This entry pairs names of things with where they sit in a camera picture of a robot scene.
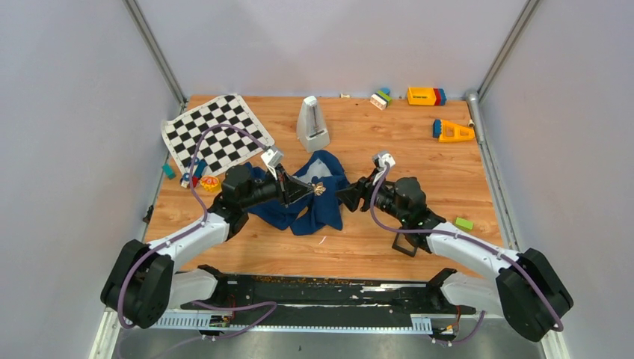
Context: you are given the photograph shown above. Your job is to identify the white metronome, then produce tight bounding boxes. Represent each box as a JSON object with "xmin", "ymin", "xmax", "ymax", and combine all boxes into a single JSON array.
[{"xmin": 296, "ymin": 96, "xmax": 330, "ymax": 153}]

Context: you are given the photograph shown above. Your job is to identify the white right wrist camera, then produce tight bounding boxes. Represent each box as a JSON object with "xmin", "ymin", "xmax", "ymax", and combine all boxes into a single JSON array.
[{"xmin": 372, "ymin": 150, "xmax": 396, "ymax": 185}]

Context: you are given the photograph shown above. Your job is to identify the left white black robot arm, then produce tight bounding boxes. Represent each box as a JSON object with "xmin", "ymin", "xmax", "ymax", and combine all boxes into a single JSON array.
[{"xmin": 100, "ymin": 165, "xmax": 315, "ymax": 328}]

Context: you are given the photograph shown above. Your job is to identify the yellow blue toy ramp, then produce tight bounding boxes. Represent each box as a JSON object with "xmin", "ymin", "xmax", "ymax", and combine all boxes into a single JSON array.
[{"xmin": 432, "ymin": 119, "xmax": 476, "ymax": 143}]

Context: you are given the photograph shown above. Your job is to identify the white green blue blocks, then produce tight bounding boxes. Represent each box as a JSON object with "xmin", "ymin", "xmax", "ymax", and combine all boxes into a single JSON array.
[{"xmin": 369, "ymin": 88, "xmax": 393, "ymax": 111}]

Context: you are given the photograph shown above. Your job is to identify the yellow toy block bin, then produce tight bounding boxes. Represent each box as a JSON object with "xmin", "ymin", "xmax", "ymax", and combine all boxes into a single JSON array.
[{"xmin": 407, "ymin": 87, "xmax": 447, "ymax": 106}]

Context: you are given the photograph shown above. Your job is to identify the red white blue toy car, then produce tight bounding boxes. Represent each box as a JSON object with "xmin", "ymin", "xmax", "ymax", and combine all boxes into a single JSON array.
[{"xmin": 180, "ymin": 159, "xmax": 207, "ymax": 188}]

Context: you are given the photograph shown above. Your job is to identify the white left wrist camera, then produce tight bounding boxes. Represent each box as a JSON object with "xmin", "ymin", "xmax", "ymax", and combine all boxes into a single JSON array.
[{"xmin": 260, "ymin": 146, "xmax": 283, "ymax": 180}]

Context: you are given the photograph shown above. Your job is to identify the blue cartoon print shirt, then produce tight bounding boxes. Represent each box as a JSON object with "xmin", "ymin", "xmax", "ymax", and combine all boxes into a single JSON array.
[{"xmin": 247, "ymin": 150, "xmax": 350, "ymax": 236}]

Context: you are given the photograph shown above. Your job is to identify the checkered chessboard mat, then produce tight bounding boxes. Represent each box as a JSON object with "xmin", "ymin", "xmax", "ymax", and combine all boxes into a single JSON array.
[{"xmin": 161, "ymin": 95, "xmax": 274, "ymax": 176}]

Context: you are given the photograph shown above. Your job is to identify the teal small block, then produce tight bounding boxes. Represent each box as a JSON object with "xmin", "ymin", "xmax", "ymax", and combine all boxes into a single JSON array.
[{"xmin": 161, "ymin": 164, "xmax": 176, "ymax": 180}]

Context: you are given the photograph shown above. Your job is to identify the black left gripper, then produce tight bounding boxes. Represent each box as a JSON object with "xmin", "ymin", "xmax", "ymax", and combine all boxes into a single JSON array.
[{"xmin": 240, "ymin": 163, "xmax": 313, "ymax": 209}]

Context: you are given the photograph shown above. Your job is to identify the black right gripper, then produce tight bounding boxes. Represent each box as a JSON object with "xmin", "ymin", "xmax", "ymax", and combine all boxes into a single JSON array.
[{"xmin": 335, "ymin": 169, "xmax": 408, "ymax": 224}]

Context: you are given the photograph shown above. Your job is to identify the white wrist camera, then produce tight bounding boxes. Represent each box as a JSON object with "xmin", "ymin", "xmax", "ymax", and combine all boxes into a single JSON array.
[
  {"xmin": 372, "ymin": 150, "xmax": 396, "ymax": 185},
  {"xmin": 260, "ymin": 146, "xmax": 283, "ymax": 180}
]

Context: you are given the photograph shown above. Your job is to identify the grey metal pipe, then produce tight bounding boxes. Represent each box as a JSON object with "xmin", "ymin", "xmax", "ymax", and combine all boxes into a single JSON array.
[{"xmin": 465, "ymin": 89, "xmax": 486, "ymax": 145}]

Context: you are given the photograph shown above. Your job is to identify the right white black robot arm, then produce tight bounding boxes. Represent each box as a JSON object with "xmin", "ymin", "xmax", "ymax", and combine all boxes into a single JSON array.
[{"xmin": 336, "ymin": 171, "xmax": 573, "ymax": 342}]

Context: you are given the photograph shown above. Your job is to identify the gold leaf brooch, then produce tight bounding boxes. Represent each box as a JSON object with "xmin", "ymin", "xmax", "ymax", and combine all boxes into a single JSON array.
[{"xmin": 313, "ymin": 182, "xmax": 326, "ymax": 196}]

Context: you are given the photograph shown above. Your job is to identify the green small block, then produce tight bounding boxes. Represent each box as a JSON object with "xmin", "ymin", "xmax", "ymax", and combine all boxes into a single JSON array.
[{"xmin": 454, "ymin": 217, "xmax": 474, "ymax": 232}]

